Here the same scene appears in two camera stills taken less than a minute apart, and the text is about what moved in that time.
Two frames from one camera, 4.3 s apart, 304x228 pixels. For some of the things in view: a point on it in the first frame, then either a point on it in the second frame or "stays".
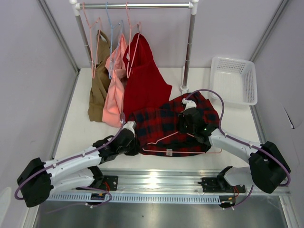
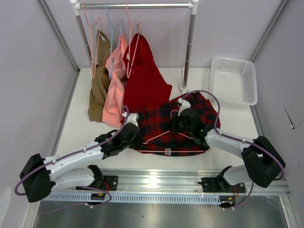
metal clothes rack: x=76 y=7 stays
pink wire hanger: x=172 y=135 -> x=169 y=150
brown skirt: x=95 y=111 stays
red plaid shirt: x=157 y=127 stays
